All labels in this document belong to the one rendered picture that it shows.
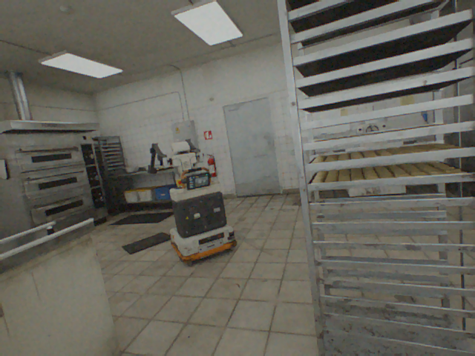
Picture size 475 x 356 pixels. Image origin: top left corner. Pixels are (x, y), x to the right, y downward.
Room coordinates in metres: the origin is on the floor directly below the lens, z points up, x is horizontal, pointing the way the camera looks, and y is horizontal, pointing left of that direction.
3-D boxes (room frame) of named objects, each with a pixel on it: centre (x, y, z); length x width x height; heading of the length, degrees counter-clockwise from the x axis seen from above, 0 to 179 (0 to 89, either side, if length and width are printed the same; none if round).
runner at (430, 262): (1.36, -0.75, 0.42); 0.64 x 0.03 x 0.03; 65
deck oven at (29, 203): (4.64, 3.34, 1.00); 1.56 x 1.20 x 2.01; 161
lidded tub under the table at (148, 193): (5.86, 2.01, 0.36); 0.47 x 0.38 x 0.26; 161
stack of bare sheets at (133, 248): (3.46, 1.36, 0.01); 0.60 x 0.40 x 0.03; 128
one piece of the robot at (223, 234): (2.64, 0.35, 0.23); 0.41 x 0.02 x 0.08; 115
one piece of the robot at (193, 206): (2.84, 0.47, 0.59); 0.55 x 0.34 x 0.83; 115
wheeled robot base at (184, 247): (2.92, 0.51, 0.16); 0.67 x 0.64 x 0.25; 25
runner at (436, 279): (1.36, -0.75, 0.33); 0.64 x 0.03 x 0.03; 65
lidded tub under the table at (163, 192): (5.71, 1.58, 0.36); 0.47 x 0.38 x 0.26; 163
